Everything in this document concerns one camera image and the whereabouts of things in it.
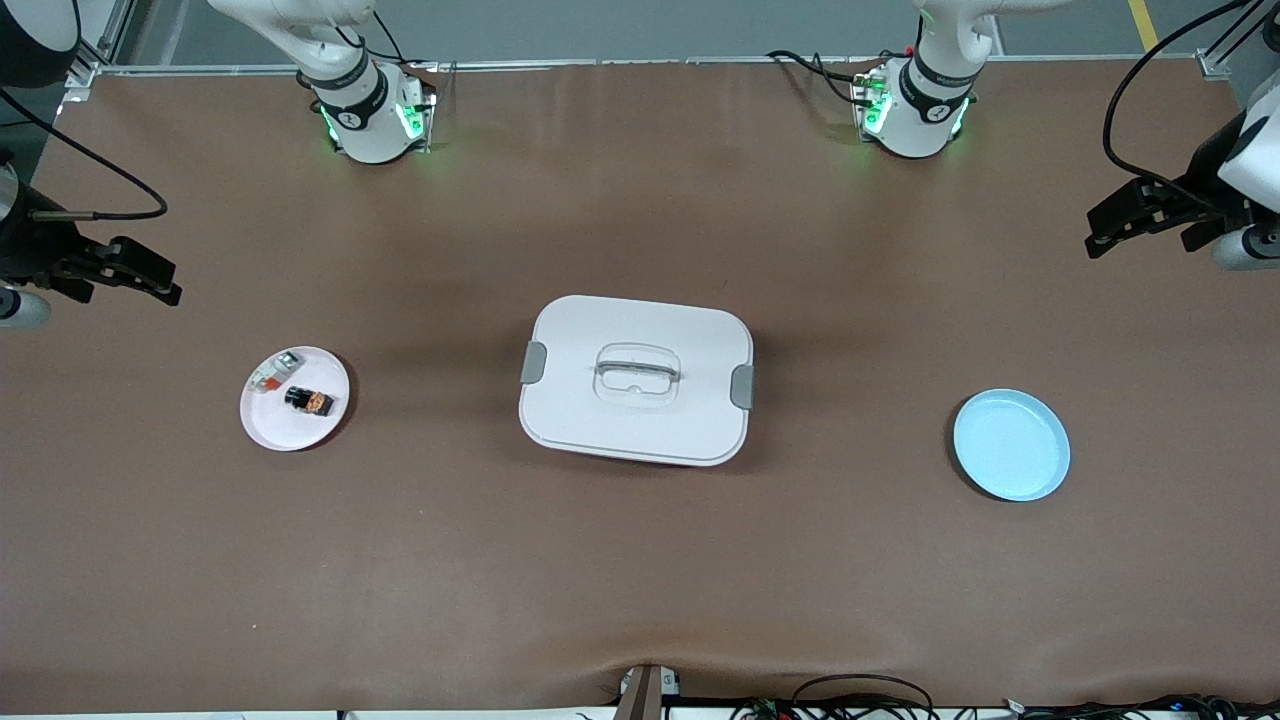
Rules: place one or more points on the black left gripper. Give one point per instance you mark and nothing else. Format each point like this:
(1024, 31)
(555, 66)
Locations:
(1196, 190)

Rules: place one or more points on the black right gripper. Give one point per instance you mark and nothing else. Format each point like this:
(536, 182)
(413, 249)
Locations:
(30, 247)

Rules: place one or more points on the black orange switch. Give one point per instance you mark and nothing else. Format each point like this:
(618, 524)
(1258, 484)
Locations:
(303, 399)

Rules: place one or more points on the white lidded storage box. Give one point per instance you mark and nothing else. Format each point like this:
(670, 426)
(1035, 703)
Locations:
(640, 430)

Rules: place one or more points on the pink round plate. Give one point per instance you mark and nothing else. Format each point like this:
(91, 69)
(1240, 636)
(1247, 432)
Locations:
(290, 432)

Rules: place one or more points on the light blue round plate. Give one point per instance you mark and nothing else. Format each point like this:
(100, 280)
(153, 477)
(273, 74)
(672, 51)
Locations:
(1010, 445)

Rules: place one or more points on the metal table edge clamp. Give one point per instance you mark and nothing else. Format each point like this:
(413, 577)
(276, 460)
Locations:
(645, 695)

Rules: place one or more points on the aluminium frame corner bracket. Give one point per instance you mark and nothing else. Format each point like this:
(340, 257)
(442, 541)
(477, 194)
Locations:
(1216, 66)

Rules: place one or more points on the aluminium frame profile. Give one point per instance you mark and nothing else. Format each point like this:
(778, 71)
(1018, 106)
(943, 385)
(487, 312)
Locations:
(112, 30)

